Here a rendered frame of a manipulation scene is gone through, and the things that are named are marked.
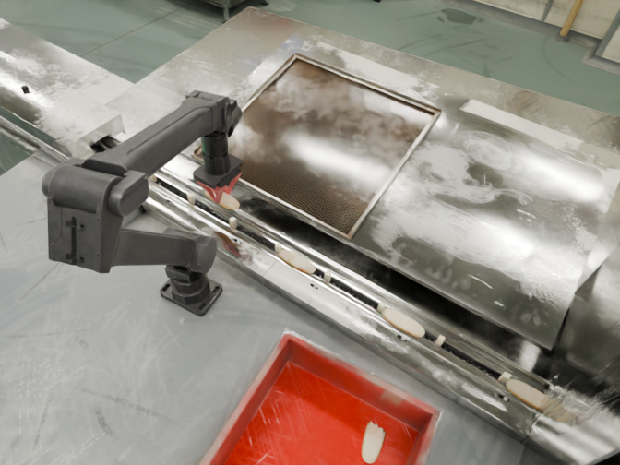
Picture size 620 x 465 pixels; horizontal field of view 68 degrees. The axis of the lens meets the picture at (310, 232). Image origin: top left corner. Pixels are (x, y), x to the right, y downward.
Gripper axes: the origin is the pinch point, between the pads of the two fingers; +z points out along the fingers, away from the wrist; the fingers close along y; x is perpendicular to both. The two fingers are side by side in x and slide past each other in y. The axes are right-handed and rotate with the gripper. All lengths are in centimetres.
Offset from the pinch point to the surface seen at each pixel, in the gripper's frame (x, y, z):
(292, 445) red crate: 45, 34, 11
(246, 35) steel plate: -59, -82, 12
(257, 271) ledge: 17.4, 8.6, 7.0
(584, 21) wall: 44, -370, 79
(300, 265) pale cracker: 24.1, 1.3, 7.3
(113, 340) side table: 2.1, 38.1, 11.2
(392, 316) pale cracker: 48.1, 0.8, 7.3
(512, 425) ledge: 77, 8, 7
